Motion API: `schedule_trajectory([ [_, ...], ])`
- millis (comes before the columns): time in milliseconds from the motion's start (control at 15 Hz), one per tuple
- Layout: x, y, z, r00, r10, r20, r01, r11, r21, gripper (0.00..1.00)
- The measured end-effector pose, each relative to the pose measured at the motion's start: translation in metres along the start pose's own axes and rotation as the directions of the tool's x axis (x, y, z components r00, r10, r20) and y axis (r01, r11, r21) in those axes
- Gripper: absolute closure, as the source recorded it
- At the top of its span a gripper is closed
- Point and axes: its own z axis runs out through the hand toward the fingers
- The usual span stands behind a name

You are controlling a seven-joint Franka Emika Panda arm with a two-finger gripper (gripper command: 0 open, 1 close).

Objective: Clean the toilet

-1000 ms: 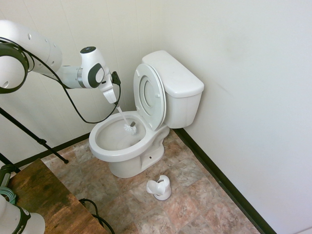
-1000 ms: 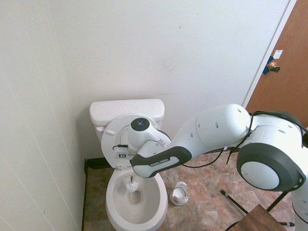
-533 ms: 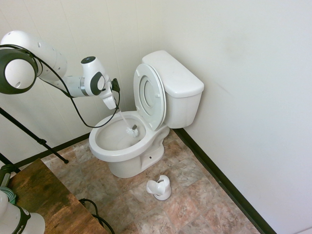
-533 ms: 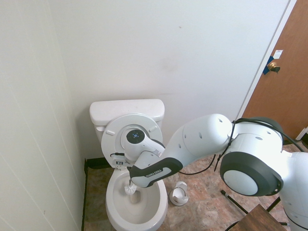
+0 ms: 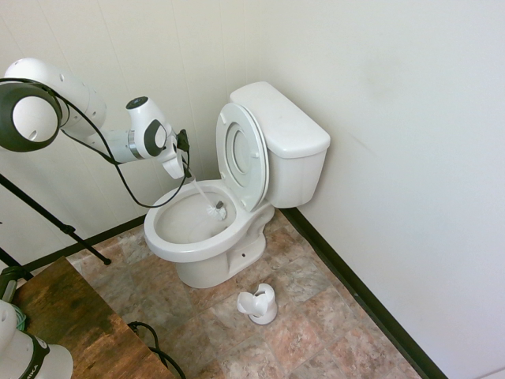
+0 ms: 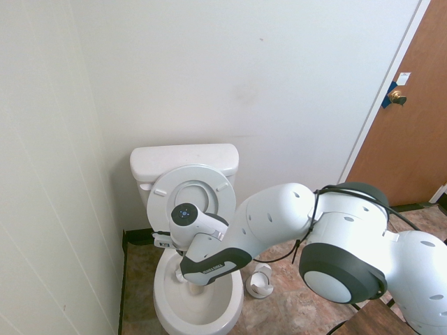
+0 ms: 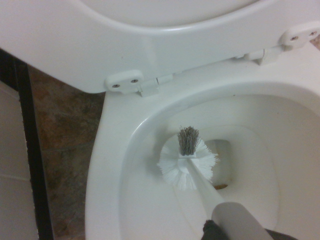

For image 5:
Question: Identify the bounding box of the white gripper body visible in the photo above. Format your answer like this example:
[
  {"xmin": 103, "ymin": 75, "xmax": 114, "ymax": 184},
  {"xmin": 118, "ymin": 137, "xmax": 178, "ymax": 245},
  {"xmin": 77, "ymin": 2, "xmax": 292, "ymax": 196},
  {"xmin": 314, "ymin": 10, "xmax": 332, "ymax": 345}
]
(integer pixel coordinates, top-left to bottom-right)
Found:
[{"xmin": 161, "ymin": 135, "xmax": 187, "ymax": 180}]

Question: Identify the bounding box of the white toilet brush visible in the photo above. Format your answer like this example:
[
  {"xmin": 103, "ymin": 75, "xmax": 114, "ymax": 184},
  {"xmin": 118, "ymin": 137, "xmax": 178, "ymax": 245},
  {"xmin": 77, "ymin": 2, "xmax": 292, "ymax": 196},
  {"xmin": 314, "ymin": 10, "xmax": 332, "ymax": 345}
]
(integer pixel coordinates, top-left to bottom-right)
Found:
[{"xmin": 190, "ymin": 175, "xmax": 228, "ymax": 221}]

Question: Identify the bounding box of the white toilet seat and lid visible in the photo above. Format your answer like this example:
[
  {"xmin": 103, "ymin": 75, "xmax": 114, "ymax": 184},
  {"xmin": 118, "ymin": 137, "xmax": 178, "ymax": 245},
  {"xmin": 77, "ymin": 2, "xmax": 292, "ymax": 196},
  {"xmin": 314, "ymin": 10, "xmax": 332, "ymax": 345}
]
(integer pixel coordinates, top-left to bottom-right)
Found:
[{"xmin": 215, "ymin": 102, "xmax": 271, "ymax": 213}]

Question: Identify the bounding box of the white toilet bowl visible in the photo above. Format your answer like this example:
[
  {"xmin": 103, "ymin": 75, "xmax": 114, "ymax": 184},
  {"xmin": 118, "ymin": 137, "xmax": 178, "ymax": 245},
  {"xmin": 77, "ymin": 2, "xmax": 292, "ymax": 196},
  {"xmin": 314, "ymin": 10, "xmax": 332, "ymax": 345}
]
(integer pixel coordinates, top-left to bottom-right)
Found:
[{"xmin": 143, "ymin": 178, "xmax": 276, "ymax": 290}]

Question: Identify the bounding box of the white toilet tank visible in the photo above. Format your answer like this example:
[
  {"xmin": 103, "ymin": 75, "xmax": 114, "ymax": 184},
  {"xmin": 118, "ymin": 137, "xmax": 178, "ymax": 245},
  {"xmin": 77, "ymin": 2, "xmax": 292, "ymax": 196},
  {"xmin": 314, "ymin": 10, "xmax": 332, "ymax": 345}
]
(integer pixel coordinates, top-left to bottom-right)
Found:
[{"xmin": 229, "ymin": 81, "xmax": 332, "ymax": 209}]

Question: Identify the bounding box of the white toilet brush holder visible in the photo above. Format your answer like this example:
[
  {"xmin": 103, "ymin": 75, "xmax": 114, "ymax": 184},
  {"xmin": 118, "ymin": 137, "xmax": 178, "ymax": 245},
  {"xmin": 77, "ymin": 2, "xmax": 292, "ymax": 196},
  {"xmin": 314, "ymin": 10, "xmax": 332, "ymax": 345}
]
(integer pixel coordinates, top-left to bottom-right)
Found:
[{"xmin": 236, "ymin": 282, "xmax": 279, "ymax": 326}]

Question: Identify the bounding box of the black baseboard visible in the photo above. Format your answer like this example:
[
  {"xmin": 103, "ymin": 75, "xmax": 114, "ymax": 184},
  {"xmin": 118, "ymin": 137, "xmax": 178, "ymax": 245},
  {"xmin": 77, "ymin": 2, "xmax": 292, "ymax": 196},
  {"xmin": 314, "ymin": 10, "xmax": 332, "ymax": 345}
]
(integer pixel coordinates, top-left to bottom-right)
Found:
[
  {"xmin": 21, "ymin": 214, "xmax": 149, "ymax": 274},
  {"xmin": 280, "ymin": 206, "xmax": 451, "ymax": 379}
]

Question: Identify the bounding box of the black tripod stand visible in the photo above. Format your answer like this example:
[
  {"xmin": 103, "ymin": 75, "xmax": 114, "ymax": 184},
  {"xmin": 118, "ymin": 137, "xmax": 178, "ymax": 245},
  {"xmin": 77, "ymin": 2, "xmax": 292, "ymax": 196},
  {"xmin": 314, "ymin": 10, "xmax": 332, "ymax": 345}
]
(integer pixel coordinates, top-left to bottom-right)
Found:
[{"xmin": 0, "ymin": 172, "xmax": 113, "ymax": 282}]

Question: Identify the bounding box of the dark wooden table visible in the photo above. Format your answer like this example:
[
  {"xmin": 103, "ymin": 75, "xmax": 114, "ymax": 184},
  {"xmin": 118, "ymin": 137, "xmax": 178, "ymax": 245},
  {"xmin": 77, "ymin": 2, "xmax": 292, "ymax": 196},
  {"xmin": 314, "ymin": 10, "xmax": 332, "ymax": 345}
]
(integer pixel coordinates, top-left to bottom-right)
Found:
[{"xmin": 10, "ymin": 255, "xmax": 177, "ymax": 379}]

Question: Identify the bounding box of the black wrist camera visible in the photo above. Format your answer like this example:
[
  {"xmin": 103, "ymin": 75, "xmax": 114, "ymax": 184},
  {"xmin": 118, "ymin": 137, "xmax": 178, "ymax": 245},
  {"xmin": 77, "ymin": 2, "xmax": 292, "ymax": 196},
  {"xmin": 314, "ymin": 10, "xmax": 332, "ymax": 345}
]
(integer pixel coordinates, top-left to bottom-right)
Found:
[{"xmin": 173, "ymin": 128, "xmax": 191, "ymax": 153}]

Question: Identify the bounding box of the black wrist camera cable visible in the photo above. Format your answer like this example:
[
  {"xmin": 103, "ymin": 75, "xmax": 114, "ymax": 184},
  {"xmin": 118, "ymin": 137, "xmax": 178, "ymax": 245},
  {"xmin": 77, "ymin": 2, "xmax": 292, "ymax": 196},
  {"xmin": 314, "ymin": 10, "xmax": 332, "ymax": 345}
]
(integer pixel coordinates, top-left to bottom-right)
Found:
[{"xmin": 0, "ymin": 77, "xmax": 194, "ymax": 208}]

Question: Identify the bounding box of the black table cable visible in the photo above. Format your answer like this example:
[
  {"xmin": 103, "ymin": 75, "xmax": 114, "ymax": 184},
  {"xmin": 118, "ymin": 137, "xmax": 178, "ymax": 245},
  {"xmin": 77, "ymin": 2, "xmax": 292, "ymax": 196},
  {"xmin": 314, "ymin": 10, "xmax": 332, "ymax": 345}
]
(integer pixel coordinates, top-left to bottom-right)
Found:
[{"xmin": 127, "ymin": 321, "xmax": 187, "ymax": 379}]

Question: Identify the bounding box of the green cable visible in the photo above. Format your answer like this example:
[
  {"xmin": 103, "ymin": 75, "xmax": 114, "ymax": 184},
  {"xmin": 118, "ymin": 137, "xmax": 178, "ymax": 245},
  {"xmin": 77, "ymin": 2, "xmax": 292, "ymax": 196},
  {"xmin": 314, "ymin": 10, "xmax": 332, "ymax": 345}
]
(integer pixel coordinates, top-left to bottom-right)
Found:
[{"xmin": 14, "ymin": 304, "xmax": 29, "ymax": 332}]

